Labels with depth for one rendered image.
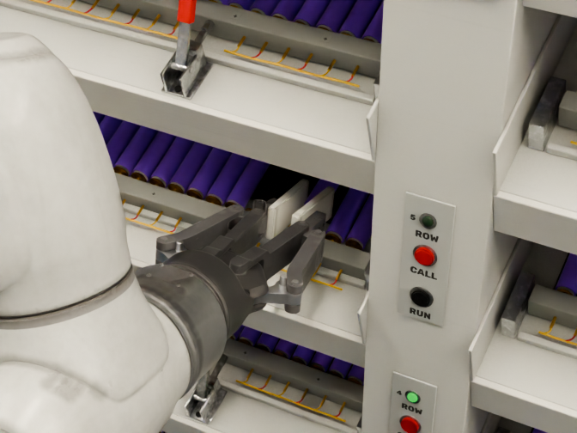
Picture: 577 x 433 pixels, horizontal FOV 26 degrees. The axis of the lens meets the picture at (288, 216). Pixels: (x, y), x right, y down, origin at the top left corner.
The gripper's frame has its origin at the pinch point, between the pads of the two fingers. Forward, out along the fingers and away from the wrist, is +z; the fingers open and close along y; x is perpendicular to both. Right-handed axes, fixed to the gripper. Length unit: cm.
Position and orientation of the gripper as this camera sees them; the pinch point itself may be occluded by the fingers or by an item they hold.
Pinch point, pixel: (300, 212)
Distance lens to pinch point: 108.1
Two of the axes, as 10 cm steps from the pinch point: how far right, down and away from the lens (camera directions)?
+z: 4.4, -3.7, 8.1
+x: -0.9, 8.9, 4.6
